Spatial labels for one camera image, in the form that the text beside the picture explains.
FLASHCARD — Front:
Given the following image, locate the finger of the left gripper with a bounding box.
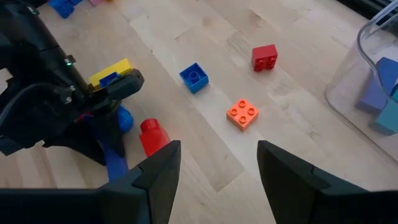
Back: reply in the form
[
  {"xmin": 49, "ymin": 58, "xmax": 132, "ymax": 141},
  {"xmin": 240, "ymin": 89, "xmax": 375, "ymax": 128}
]
[
  {"xmin": 43, "ymin": 124, "xmax": 106, "ymax": 166},
  {"xmin": 93, "ymin": 104, "xmax": 125, "ymax": 158}
]

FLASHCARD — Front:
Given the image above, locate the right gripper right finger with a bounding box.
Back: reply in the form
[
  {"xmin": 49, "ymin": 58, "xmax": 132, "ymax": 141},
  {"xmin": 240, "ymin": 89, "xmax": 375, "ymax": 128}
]
[{"xmin": 257, "ymin": 140, "xmax": 398, "ymax": 224}]

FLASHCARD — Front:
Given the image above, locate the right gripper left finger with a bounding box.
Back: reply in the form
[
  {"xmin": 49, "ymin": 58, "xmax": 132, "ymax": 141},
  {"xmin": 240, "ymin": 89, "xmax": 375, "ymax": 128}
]
[{"xmin": 0, "ymin": 140, "xmax": 182, "ymax": 224}]

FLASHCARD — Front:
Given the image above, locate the red block with round knob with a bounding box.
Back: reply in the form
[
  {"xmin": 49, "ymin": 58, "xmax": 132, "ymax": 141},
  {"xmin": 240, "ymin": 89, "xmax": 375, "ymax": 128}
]
[{"xmin": 139, "ymin": 118, "xmax": 172, "ymax": 158}]

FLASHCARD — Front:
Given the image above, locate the indigo long block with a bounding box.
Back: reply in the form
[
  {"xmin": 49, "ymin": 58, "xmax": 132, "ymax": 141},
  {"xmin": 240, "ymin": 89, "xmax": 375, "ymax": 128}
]
[
  {"xmin": 99, "ymin": 136, "xmax": 130, "ymax": 183},
  {"xmin": 355, "ymin": 77, "xmax": 391, "ymax": 114}
]

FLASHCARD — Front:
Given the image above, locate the blue small square block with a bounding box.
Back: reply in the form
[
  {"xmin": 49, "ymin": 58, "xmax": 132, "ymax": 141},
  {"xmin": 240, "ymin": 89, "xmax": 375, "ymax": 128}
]
[
  {"xmin": 99, "ymin": 72, "xmax": 121, "ymax": 88},
  {"xmin": 179, "ymin": 62, "xmax": 210, "ymax": 94}
]

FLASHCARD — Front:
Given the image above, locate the yellow long block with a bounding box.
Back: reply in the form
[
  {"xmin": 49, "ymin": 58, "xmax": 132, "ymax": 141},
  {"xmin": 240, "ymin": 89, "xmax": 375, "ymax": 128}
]
[{"xmin": 88, "ymin": 58, "xmax": 135, "ymax": 88}]

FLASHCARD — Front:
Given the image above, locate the orange small square block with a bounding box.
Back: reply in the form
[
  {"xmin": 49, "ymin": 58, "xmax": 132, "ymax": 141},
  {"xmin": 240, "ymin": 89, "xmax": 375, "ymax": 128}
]
[{"xmin": 226, "ymin": 98, "xmax": 260, "ymax": 132}]

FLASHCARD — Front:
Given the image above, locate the teal long block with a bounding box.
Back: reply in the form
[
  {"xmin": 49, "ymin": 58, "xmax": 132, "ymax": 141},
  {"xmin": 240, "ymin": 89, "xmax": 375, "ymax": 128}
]
[{"xmin": 369, "ymin": 99, "xmax": 398, "ymax": 137}]

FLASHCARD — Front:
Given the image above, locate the red small square block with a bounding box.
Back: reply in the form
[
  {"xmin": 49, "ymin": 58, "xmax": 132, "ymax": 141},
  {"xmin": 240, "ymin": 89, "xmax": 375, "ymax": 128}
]
[{"xmin": 251, "ymin": 44, "xmax": 279, "ymax": 73}]

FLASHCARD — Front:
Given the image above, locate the clear plastic bin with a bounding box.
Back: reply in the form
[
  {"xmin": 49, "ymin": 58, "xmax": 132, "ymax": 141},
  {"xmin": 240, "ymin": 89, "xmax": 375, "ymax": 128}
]
[{"xmin": 325, "ymin": 0, "xmax": 398, "ymax": 164}]

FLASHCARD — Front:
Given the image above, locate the black table frame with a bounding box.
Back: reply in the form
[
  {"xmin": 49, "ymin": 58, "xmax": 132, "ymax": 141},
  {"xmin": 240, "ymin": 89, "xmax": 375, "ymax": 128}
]
[{"xmin": 335, "ymin": 0, "xmax": 398, "ymax": 21}]

